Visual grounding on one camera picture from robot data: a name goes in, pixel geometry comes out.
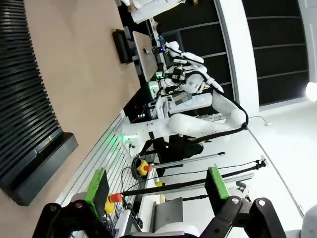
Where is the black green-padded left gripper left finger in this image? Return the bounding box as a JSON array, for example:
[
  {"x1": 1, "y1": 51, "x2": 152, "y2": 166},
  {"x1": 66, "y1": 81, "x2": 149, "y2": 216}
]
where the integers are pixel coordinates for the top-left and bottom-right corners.
[{"x1": 32, "y1": 168, "x2": 109, "y2": 238}]

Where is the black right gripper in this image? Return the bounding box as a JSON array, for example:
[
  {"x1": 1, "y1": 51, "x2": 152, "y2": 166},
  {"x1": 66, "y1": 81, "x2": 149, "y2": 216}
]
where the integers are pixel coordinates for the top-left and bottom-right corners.
[{"x1": 169, "y1": 64, "x2": 186, "y2": 84}]

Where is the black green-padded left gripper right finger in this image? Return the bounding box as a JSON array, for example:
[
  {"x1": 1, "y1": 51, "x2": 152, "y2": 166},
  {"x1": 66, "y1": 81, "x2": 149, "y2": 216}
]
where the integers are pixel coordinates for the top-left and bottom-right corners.
[{"x1": 200, "y1": 166, "x2": 285, "y2": 238}]

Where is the black slotted PCB rack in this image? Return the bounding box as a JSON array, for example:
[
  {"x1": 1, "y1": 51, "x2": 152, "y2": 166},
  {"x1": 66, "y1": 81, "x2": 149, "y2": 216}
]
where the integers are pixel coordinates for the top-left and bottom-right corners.
[{"x1": 0, "y1": 0, "x2": 79, "y2": 207}]

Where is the yellow emergency stop button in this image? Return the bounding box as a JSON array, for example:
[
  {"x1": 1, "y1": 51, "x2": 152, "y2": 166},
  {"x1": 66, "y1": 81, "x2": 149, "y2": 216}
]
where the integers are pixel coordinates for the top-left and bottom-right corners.
[
  {"x1": 105, "y1": 193, "x2": 123, "y2": 214},
  {"x1": 137, "y1": 160, "x2": 153, "y2": 177}
]

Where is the light wooden background table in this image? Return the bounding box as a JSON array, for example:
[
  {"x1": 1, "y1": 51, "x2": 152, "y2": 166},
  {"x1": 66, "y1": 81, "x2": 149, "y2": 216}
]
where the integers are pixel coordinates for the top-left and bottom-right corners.
[{"x1": 132, "y1": 30, "x2": 159, "y2": 82}]

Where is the thick black tripod pole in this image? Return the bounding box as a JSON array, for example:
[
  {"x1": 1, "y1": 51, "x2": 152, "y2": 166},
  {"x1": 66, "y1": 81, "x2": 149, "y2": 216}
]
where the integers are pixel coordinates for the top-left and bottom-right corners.
[{"x1": 121, "y1": 182, "x2": 209, "y2": 197}]

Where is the person in black clothing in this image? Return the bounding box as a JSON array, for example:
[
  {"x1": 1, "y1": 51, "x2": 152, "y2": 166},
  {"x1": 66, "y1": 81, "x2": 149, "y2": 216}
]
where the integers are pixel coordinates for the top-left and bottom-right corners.
[{"x1": 146, "y1": 137, "x2": 211, "y2": 165}]

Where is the black rectangular box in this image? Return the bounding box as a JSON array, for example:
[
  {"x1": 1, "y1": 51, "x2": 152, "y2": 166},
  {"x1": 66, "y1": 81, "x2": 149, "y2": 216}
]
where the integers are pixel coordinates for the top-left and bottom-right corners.
[{"x1": 112, "y1": 29, "x2": 132, "y2": 64}]

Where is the round white lamp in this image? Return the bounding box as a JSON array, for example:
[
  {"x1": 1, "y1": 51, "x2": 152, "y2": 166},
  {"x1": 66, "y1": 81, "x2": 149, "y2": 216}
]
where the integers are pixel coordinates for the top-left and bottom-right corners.
[{"x1": 306, "y1": 81, "x2": 317, "y2": 102}]

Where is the thin black camera pole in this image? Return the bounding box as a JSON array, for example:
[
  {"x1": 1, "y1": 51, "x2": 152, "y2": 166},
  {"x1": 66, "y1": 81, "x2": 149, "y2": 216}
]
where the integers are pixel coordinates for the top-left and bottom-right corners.
[{"x1": 170, "y1": 158, "x2": 268, "y2": 179}]

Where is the grey slotted table frame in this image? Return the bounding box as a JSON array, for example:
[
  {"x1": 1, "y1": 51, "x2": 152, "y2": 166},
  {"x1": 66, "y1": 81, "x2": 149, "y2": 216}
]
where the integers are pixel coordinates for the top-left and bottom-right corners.
[{"x1": 55, "y1": 115, "x2": 127, "y2": 201}]

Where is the coiled black cable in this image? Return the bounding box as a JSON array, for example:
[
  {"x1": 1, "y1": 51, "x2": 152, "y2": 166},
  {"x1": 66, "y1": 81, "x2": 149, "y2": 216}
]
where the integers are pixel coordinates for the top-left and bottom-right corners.
[{"x1": 131, "y1": 155, "x2": 143, "y2": 179}]

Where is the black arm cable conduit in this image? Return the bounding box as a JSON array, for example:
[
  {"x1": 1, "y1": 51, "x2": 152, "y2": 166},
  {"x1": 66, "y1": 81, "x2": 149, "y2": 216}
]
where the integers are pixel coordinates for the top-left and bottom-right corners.
[{"x1": 190, "y1": 70, "x2": 249, "y2": 146}]

